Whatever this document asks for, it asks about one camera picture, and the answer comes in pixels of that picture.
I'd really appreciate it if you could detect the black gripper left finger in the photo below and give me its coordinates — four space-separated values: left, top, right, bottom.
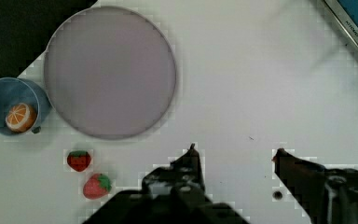
142 143 205 198

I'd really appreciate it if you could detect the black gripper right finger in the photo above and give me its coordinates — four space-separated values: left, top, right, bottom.
272 148 358 224

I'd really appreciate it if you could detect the pink strawberry toy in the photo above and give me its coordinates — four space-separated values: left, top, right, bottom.
83 174 112 200

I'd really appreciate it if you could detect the dark red strawberry toy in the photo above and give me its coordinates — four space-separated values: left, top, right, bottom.
67 150 91 172

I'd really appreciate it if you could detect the grey round plate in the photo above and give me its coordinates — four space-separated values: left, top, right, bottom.
44 7 177 139

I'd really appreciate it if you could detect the orange slice toy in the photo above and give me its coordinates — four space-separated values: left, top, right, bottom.
5 103 37 133

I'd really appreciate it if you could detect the blue cup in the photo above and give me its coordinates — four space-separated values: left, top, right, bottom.
0 77 51 136

